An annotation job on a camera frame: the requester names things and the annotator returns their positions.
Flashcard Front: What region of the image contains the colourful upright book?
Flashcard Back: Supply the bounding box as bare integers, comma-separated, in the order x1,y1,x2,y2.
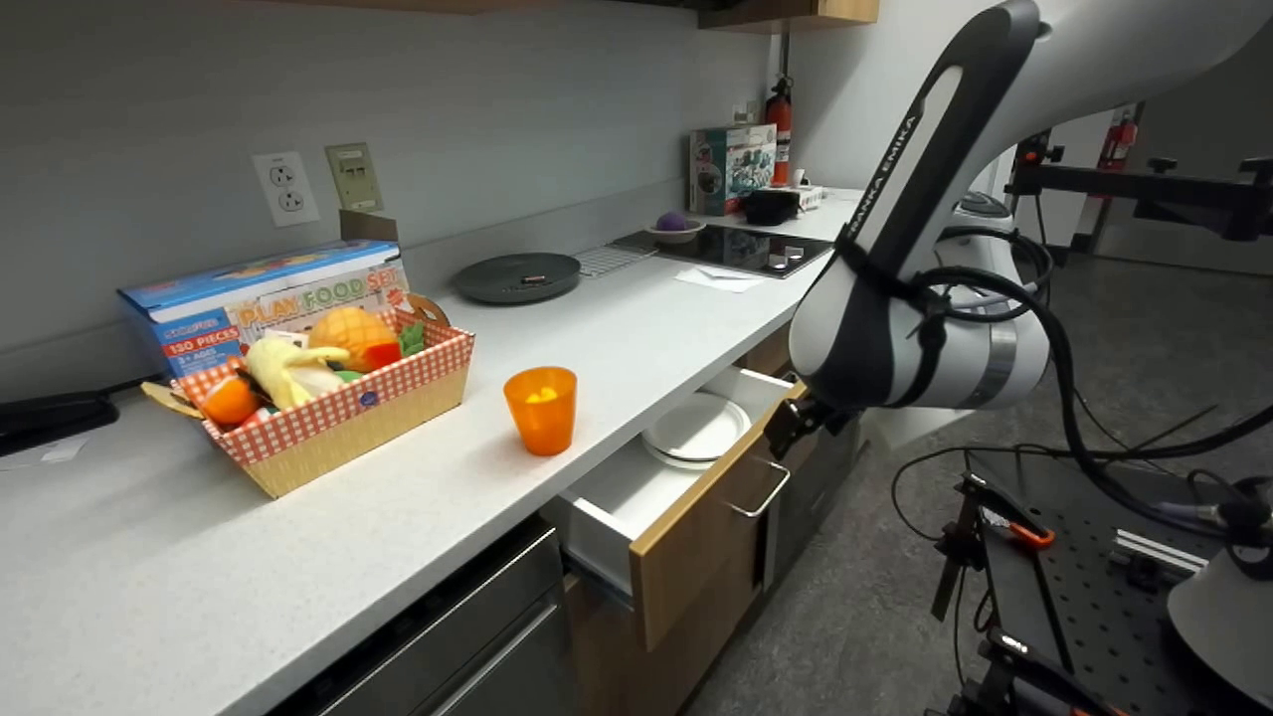
683,121,785,220

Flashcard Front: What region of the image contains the black round knob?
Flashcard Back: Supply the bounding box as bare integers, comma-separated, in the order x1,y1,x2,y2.
1217,481,1273,582

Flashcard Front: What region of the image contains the black pot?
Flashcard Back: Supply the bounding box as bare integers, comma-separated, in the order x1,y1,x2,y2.
735,188,805,229

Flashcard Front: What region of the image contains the orange round toy bread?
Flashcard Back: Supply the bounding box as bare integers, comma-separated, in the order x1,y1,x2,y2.
306,304,402,369

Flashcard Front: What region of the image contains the yellow white toy banana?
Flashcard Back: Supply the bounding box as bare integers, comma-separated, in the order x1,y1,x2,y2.
237,329,349,412

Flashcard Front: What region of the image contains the wooden drawer with metal handle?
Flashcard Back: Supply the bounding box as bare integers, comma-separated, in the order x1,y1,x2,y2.
550,363,806,656

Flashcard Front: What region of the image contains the black oven with silver handle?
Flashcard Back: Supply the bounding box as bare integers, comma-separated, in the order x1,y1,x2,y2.
761,418,870,589

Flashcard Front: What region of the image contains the thin black cable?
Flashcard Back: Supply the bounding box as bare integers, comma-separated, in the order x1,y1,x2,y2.
883,402,1273,548

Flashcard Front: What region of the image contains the black dishwasher with silver handles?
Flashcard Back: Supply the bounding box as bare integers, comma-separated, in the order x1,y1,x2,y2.
272,509,579,716

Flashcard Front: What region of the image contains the black perforated robot table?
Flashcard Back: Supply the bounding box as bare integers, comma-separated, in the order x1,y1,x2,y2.
969,448,1273,716

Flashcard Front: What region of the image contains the wooden wall cabinet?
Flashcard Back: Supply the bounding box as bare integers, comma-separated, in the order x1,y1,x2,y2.
696,0,883,31

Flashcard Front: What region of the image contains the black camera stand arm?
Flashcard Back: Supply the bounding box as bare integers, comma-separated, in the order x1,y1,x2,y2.
1005,133,1273,245

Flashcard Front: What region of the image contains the tan wooden toy spoon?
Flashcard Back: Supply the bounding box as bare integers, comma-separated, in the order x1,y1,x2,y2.
135,377,211,427

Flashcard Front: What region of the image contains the grey round robot base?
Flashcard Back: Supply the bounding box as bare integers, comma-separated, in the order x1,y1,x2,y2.
1167,548,1273,713

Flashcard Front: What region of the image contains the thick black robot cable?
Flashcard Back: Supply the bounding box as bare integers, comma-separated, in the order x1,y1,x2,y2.
911,264,1273,548

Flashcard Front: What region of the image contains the orange plastic cup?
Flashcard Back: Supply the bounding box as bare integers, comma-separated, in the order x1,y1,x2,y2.
501,363,579,463

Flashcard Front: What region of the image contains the colourful toy food box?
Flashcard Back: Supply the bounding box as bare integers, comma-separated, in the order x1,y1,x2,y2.
117,240,419,383

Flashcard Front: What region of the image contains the dark round plate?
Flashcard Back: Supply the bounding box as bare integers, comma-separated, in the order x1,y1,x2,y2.
449,249,583,310

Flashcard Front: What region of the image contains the beige light switch plate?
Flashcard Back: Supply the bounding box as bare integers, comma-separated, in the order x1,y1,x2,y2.
322,141,386,214

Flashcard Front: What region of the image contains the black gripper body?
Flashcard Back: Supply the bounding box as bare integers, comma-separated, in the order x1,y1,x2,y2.
789,383,859,442

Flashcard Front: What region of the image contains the black flat device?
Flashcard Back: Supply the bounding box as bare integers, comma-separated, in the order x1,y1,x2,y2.
0,390,122,456

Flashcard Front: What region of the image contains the orange toy fruit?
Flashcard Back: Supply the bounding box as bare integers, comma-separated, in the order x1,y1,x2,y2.
197,373,264,431

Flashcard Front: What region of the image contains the white label strip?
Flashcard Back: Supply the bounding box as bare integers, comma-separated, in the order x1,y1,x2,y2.
1108,525,1213,577

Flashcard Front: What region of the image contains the white plate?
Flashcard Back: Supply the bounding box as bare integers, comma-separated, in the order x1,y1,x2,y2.
640,390,754,473

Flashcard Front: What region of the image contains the black glass cooktop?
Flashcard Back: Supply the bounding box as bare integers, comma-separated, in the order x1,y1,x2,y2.
609,214,837,280

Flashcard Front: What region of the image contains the red checkered cardboard basket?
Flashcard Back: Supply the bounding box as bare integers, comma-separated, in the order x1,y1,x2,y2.
170,325,476,503

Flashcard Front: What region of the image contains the wooden base cabinet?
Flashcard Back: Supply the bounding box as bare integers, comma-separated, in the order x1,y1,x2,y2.
559,582,750,716

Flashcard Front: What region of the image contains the red fire extinguisher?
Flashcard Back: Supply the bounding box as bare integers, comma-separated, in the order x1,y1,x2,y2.
1091,99,1151,253
761,73,801,191

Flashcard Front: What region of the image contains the black orange clamp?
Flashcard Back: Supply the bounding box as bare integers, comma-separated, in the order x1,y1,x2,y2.
927,473,1063,623

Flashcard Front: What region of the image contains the white electrical outlet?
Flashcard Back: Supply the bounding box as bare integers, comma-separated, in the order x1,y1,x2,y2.
249,149,322,229

